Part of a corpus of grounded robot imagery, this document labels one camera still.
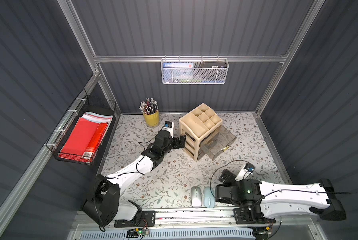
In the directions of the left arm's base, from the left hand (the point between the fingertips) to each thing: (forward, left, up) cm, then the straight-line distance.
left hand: (180, 136), depth 82 cm
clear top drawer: (+8, -25, -18) cm, 32 cm away
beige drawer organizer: (+6, -9, +3) cm, 11 cm away
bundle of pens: (+25, +21, -1) cm, 33 cm away
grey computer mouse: (-27, -8, -18) cm, 34 cm away
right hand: (-23, -23, -6) cm, 33 cm away
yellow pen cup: (+23, +21, -12) cm, 33 cm away
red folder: (-7, +47, +7) cm, 48 cm away
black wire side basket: (+13, +52, +10) cm, 55 cm away
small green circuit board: (-43, +18, -19) cm, 50 cm away
